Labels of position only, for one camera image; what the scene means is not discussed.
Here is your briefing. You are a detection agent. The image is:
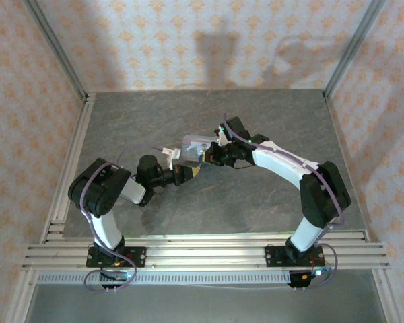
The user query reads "long horizontal aluminium rail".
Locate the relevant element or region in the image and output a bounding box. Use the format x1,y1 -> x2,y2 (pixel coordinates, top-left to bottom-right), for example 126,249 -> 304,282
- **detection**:
22,234 -> 391,271

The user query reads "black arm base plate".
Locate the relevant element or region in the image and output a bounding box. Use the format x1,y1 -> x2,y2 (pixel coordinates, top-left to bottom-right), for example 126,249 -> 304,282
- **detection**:
86,246 -> 147,269
265,245 -> 325,268

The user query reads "aluminium frame leg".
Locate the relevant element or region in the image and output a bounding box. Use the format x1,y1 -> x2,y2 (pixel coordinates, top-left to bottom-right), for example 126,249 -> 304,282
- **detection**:
6,271 -> 38,323
372,268 -> 404,323

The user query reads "aluminium upright post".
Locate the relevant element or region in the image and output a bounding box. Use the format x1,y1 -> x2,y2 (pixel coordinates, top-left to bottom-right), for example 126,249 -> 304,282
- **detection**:
22,0 -> 88,98
323,0 -> 389,98

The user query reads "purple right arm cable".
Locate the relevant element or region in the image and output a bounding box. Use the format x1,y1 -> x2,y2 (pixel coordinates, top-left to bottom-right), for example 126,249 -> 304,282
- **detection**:
222,112 -> 346,291

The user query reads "black controller board with LEDs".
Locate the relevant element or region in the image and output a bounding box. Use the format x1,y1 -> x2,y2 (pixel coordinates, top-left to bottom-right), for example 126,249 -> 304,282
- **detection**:
288,267 -> 328,290
99,268 -> 133,290

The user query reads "white slotted cable duct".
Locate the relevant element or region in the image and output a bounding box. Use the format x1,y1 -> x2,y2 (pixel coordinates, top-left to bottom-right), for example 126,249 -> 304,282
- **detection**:
36,271 -> 292,286

